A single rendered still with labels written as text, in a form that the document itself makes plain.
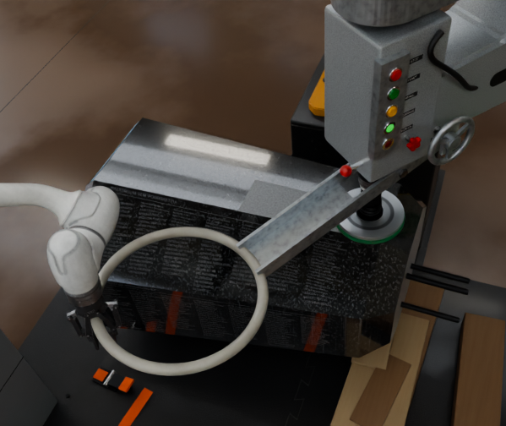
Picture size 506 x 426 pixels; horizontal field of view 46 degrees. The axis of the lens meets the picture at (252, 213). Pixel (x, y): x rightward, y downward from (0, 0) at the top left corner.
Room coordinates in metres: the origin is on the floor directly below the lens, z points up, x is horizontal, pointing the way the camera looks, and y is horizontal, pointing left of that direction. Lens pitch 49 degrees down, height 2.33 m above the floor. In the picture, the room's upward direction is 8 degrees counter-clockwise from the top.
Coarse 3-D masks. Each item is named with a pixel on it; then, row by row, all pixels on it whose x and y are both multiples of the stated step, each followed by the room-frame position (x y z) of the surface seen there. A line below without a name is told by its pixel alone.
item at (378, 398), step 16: (384, 352) 1.05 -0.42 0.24; (384, 368) 0.99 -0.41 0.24; (400, 368) 0.98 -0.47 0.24; (368, 384) 0.93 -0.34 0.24; (384, 384) 0.93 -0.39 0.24; (400, 384) 0.92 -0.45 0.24; (368, 400) 0.87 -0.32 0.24; (384, 400) 0.87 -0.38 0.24; (352, 416) 0.83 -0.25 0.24; (368, 416) 0.82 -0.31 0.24; (384, 416) 0.81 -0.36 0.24
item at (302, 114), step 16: (320, 64) 2.22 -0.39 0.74; (304, 96) 2.01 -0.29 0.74; (304, 112) 1.91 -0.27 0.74; (304, 128) 1.84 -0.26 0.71; (320, 128) 1.81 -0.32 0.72; (304, 144) 1.84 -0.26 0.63; (320, 144) 1.81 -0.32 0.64; (320, 160) 1.82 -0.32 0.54; (336, 160) 1.79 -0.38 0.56; (416, 176) 1.63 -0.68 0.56; (432, 176) 1.61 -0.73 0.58; (416, 192) 1.62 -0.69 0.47; (432, 192) 1.74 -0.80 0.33; (432, 208) 1.90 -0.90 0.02; (432, 224) 1.80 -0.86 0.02; (416, 256) 1.62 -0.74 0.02
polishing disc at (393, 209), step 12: (348, 192) 1.29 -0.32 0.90; (360, 192) 1.29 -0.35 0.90; (384, 192) 1.27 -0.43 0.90; (384, 204) 1.22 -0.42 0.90; (396, 204) 1.22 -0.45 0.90; (384, 216) 1.17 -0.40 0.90; (396, 216) 1.16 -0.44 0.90; (348, 228) 1.14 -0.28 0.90; (360, 228) 1.14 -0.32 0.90; (372, 228) 1.13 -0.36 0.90; (384, 228) 1.12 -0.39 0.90; (396, 228) 1.12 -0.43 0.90; (372, 240) 1.10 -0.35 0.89
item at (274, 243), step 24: (408, 168) 1.18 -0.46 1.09; (312, 192) 1.18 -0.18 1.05; (336, 192) 1.18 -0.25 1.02; (288, 216) 1.14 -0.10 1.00; (312, 216) 1.13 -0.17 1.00; (336, 216) 1.08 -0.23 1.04; (264, 240) 1.10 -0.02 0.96; (288, 240) 1.07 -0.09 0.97; (312, 240) 1.04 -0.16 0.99; (264, 264) 0.99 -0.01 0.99
